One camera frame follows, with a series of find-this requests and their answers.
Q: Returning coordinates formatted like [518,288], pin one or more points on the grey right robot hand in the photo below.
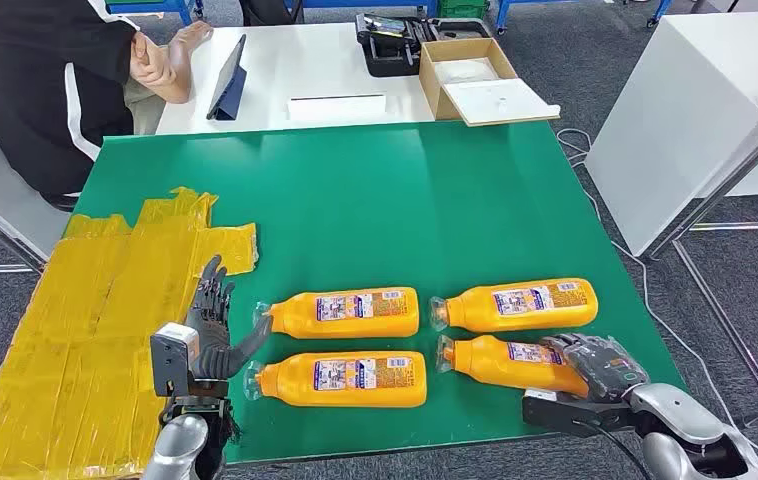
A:
[601,368]

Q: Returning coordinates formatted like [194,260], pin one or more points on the person's right hand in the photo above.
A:
[192,36]

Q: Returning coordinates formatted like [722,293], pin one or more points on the person's left hand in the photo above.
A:
[150,63]

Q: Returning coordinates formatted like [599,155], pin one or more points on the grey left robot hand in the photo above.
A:
[210,344]

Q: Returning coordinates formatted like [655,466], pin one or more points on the orange Tide detergent bottle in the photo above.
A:
[299,318]
[293,384]
[472,314]
[485,364]

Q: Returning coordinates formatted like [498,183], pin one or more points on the person's right forearm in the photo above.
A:
[181,76]

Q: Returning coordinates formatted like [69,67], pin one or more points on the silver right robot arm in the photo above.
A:
[684,430]

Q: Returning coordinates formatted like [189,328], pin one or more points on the tablet in dark folding case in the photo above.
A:
[226,79]

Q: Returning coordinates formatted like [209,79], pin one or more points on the black chair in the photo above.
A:
[270,12]

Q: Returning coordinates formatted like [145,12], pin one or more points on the yellow taped cardboard sheet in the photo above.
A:
[87,331]

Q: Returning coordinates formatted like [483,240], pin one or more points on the white desk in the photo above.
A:
[313,66]

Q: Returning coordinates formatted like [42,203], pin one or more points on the person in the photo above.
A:
[28,86]

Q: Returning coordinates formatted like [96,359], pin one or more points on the flat white box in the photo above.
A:
[336,109]

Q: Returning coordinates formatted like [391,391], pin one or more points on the black tool case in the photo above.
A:
[386,46]

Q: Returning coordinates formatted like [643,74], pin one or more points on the green table mat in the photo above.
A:
[386,212]

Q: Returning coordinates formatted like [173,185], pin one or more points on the white table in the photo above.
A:
[684,119]

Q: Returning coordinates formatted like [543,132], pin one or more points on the green plastic crate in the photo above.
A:
[462,8]

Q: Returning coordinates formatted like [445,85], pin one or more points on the white foam insert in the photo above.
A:
[465,69]

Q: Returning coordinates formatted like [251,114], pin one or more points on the open cardboard box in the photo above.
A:
[505,102]

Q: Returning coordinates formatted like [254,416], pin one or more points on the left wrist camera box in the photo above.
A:
[170,358]

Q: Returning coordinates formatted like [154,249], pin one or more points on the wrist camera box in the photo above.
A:
[170,358]
[564,414]

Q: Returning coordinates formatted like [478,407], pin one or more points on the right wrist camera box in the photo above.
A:
[564,414]

